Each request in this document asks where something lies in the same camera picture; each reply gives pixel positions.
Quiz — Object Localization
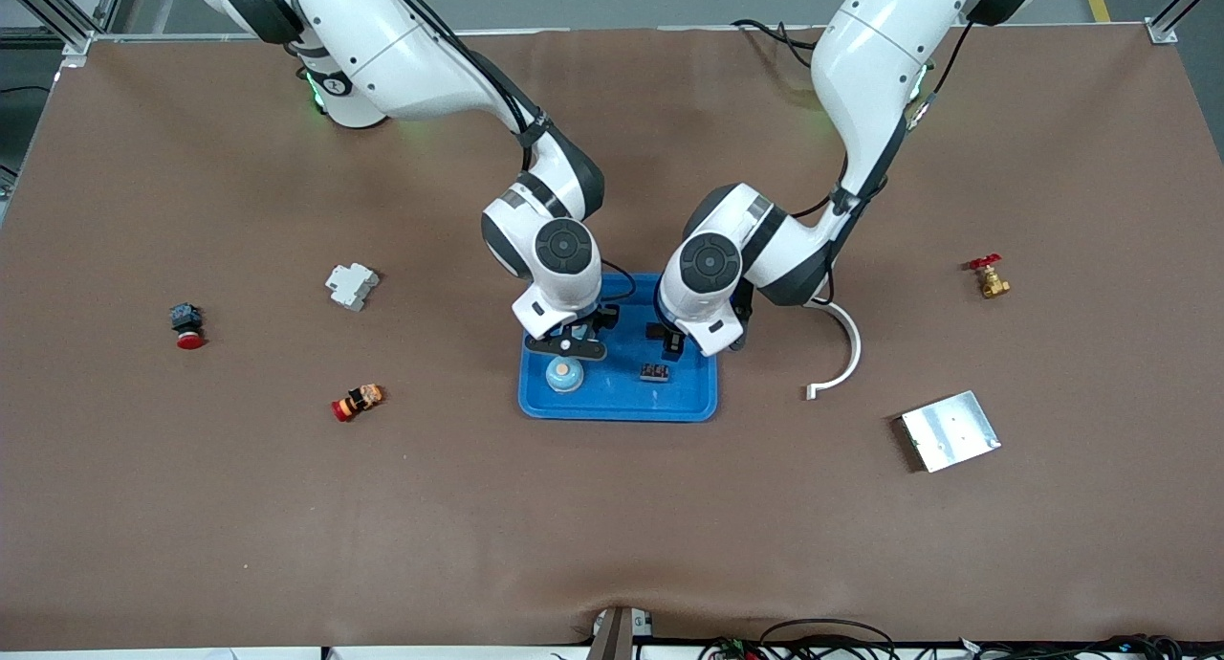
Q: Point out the blue plastic tray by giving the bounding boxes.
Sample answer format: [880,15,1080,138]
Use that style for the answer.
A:
[517,272,719,423]

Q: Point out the brown table mat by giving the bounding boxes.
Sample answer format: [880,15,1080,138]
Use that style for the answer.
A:
[0,26,1224,653]

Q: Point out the red yellow emergency stop button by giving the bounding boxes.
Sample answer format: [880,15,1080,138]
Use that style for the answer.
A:
[331,384,385,423]

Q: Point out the white circuit breaker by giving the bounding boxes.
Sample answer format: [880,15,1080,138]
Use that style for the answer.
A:
[325,263,382,313]

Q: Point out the silver metal plate box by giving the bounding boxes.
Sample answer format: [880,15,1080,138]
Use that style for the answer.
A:
[896,390,1002,473]

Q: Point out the red mushroom button black base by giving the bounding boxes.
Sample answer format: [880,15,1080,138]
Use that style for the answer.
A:
[168,302,208,351]

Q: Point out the white semicircular plastic bracket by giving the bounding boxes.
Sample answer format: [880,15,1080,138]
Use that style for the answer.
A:
[803,299,863,401]

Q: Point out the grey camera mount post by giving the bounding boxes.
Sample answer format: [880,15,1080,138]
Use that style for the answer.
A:
[588,606,656,660]

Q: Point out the black looped cable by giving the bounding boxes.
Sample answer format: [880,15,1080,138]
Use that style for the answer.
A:
[698,619,900,660]

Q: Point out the brass valve red handle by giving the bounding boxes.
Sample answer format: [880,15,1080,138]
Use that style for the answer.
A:
[966,253,1012,299]

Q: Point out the black base cables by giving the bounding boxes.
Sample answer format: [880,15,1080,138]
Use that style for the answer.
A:
[732,19,825,73]

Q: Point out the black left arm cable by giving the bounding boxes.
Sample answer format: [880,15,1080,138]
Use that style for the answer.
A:
[789,19,976,307]

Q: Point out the black cable bundle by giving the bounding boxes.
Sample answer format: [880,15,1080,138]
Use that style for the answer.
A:
[956,634,1191,660]

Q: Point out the aluminium frame profile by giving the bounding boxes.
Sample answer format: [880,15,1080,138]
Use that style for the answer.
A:
[1147,0,1224,44]
[0,0,130,58]

